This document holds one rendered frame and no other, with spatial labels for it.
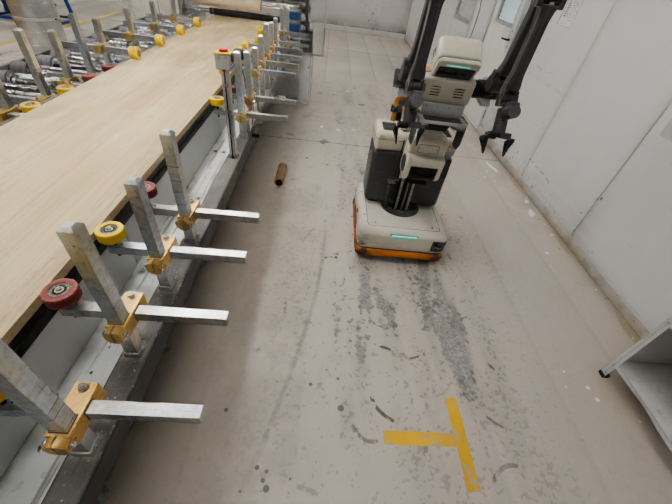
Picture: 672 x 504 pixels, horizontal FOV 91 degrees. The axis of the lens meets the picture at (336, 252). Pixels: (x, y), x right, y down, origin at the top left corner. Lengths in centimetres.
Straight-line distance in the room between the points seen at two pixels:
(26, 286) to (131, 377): 35
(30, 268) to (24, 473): 50
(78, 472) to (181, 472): 72
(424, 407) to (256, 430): 81
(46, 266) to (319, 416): 121
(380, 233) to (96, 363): 166
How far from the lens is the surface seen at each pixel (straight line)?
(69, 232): 83
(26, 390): 81
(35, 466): 120
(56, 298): 108
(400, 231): 229
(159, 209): 144
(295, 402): 176
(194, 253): 117
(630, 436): 240
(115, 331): 102
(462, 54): 189
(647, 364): 258
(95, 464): 105
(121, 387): 111
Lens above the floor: 162
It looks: 42 degrees down
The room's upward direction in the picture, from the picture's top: 9 degrees clockwise
